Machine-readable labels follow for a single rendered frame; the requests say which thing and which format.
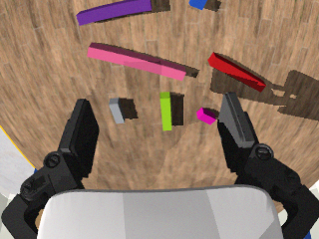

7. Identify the purple rod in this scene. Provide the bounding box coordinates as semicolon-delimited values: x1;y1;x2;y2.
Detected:
76;0;152;26

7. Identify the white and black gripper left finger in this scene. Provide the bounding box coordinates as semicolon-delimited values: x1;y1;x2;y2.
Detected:
1;99;100;239

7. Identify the grey rectangular block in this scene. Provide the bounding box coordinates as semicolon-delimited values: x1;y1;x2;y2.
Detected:
109;98;126;123

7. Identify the pink rod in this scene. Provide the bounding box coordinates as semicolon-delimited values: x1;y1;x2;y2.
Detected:
87;42;186;81

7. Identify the red rod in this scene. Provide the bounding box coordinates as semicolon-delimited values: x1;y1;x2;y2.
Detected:
208;52;266;92

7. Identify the lime green rod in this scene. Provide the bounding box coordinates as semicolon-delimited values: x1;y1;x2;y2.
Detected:
160;92;171;130

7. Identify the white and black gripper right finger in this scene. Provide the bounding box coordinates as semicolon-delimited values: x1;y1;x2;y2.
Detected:
217;92;319;239

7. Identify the small magenta block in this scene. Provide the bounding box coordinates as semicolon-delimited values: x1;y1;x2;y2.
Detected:
196;108;216;124

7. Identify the small blue block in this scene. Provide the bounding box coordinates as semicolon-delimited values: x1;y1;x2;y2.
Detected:
188;0;207;10

